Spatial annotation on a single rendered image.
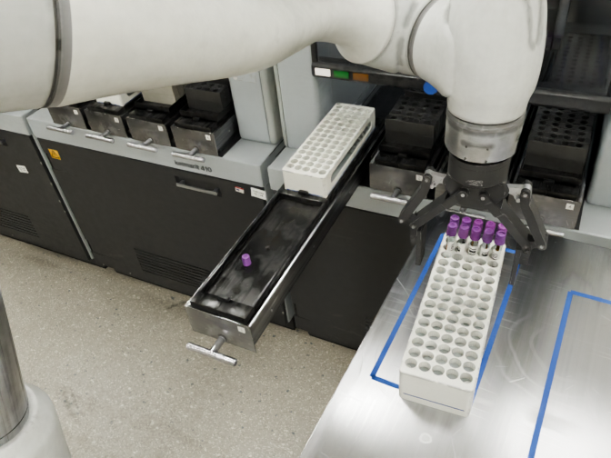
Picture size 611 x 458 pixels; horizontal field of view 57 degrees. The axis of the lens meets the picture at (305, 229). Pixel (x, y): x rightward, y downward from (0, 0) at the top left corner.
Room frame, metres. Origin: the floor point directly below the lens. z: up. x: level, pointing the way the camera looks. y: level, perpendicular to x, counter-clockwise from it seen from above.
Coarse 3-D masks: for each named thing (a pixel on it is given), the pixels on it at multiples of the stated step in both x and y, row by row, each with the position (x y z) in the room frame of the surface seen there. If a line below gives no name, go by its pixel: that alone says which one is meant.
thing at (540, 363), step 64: (512, 256) 0.68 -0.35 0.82; (576, 256) 0.66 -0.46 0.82; (384, 320) 0.58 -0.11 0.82; (512, 320) 0.55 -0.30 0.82; (576, 320) 0.53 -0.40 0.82; (384, 384) 0.46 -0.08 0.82; (512, 384) 0.44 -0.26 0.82; (576, 384) 0.42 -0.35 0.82; (320, 448) 0.38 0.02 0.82; (384, 448) 0.37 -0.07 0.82; (448, 448) 0.35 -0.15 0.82; (512, 448) 0.34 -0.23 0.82; (576, 448) 0.33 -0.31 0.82
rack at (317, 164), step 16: (336, 112) 1.18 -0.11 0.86; (352, 112) 1.18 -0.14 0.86; (368, 112) 1.17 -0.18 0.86; (320, 128) 1.12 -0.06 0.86; (336, 128) 1.11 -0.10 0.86; (352, 128) 1.10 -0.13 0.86; (368, 128) 1.15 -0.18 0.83; (304, 144) 1.06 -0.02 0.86; (320, 144) 1.05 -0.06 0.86; (336, 144) 1.04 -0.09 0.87; (352, 144) 1.05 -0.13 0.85; (304, 160) 1.00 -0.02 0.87; (320, 160) 0.99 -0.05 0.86; (336, 160) 0.98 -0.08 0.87; (352, 160) 1.05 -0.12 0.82; (288, 176) 0.96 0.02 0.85; (304, 176) 0.94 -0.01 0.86; (320, 176) 0.93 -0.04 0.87; (336, 176) 0.97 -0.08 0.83; (320, 192) 0.93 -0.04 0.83
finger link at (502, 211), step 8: (480, 192) 0.56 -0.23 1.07; (480, 200) 0.56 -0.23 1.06; (488, 200) 0.55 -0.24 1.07; (504, 200) 0.57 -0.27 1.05; (488, 208) 0.55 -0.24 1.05; (496, 208) 0.55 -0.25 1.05; (504, 208) 0.56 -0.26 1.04; (496, 216) 0.55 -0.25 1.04; (504, 216) 0.55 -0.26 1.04; (512, 216) 0.55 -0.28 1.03; (504, 224) 0.55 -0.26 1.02; (512, 224) 0.54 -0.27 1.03; (520, 224) 0.55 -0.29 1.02; (512, 232) 0.54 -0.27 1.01; (520, 232) 0.54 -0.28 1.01; (528, 232) 0.55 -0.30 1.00; (520, 240) 0.54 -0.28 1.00; (528, 248) 0.53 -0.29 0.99
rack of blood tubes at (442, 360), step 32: (448, 256) 0.65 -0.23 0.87; (448, 288) 0.58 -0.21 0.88; (480, 288) 0.57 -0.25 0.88; (416, 320) 0.52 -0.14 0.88; (448, 320) 0.52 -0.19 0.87; (480, 320) 0.51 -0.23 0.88; (416, 352) 0.47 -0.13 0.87; (448, 352) 0.47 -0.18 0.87; (480, 352) 0.45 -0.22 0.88; (416, 384) 0.43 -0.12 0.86; (448, 384) 0.41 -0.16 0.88
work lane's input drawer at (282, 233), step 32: (384, 128) 1.18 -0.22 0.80; (288, 192) 0.96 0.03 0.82; (352, 192) 0.99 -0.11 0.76; (256, 224) 0.87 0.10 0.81; (288, 224) 0.86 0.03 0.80; (320, 224) 0.85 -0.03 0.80; (256, 256) 0.78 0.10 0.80; (288, 256) 0.76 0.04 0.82; (224, 288) 0.71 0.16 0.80; (256, 288) 0.70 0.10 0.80; (288, 288) 0.72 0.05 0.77; (192, 320) 0.67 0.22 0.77; (224, 320) 0.64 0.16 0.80; (256, 320) 0.63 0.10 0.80
